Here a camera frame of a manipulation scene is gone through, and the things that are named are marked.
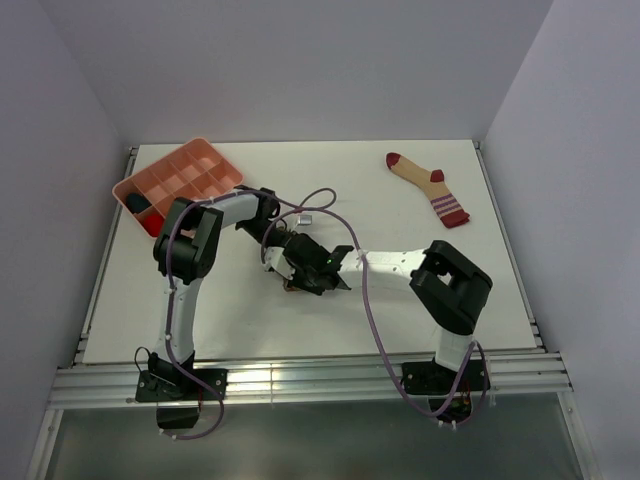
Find dark teal rolled sock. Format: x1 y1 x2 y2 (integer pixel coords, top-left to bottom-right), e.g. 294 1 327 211
125 192 152 215

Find tan argyle sock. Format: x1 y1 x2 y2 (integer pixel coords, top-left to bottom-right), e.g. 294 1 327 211
283 278 301 292

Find tan maroon striped sock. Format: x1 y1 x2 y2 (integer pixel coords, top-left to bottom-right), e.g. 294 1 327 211
385 152 470 229

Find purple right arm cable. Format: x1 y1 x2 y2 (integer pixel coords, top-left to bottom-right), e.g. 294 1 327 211
260 208 491 429

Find pink compartment organizer tray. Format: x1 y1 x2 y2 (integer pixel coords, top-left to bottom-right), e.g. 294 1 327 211
112 138 244 238

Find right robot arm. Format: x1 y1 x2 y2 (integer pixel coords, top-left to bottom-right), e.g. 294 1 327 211
263 234 493 390

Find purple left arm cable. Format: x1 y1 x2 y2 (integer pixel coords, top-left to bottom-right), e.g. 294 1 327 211
164 187 336 442

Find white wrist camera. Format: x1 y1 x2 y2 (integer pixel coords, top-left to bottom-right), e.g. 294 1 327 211
262 247 295 280
298 214 313 226

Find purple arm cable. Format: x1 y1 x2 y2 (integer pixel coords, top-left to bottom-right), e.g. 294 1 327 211
260 208 491 429
164 187 336 442

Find red rolled sock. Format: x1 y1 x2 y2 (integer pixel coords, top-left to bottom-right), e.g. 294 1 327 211
142 213 164 238

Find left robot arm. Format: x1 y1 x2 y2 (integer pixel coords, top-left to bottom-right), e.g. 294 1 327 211
148 186 294 399

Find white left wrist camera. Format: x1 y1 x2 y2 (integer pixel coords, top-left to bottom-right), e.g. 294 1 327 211
298 214 313 226

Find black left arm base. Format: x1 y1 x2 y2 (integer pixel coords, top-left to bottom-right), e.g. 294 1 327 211
135 368 228 430

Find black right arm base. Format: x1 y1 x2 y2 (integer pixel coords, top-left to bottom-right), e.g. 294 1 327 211
400 360 491 423

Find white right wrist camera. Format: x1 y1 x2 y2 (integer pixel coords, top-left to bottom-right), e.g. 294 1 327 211
262 247 295 280

